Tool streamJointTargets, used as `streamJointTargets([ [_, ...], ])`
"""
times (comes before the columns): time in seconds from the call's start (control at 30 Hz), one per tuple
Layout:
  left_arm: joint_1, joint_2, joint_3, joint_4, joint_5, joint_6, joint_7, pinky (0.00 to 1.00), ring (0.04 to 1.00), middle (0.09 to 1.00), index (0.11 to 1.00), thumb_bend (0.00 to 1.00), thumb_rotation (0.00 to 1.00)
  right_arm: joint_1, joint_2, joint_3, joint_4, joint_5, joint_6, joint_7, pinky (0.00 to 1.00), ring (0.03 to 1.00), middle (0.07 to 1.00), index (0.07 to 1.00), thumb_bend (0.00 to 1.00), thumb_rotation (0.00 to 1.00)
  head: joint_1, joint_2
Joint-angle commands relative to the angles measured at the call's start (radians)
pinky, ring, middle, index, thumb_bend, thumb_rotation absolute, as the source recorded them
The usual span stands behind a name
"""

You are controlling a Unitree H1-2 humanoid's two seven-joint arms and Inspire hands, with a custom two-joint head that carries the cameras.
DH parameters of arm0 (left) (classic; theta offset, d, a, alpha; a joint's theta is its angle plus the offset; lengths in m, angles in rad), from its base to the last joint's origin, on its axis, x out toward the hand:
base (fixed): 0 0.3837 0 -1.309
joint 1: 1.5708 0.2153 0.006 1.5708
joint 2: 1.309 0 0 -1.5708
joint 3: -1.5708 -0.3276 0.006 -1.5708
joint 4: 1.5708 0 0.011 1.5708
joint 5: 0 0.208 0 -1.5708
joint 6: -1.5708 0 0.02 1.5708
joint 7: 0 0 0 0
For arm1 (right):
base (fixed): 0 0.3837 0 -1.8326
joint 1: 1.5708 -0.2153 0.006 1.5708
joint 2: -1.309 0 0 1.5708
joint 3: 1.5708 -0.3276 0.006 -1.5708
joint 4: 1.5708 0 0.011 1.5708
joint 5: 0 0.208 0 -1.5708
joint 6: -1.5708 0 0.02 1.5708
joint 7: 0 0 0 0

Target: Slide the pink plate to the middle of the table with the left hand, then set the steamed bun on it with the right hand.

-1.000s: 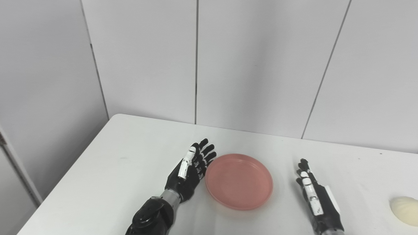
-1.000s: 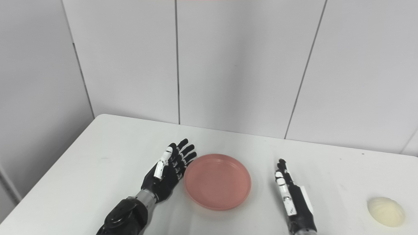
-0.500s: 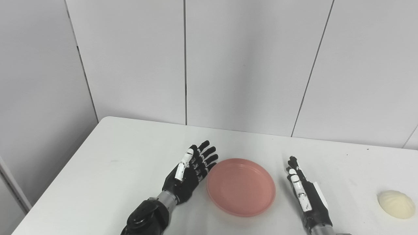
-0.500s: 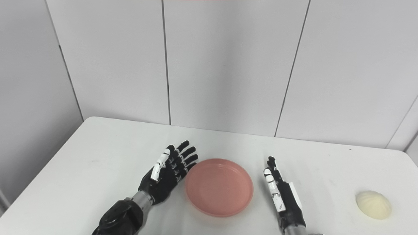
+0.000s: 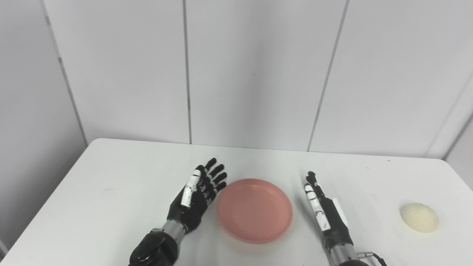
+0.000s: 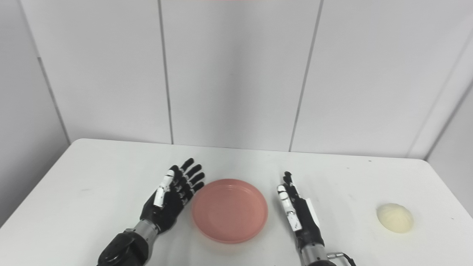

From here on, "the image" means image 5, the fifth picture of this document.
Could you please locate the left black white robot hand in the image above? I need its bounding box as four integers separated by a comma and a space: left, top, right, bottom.
166, 158, 228, 234

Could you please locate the cream steamed bun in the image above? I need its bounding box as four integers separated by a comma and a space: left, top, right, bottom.
400, 203, 439, 233

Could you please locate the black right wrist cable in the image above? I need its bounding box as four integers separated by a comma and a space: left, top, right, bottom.
357, 252, 388, 266

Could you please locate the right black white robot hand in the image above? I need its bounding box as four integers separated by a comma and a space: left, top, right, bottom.
304, 171, 354, 253

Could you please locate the pink round plate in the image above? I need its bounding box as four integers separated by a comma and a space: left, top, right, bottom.
216, 178, 294, 244

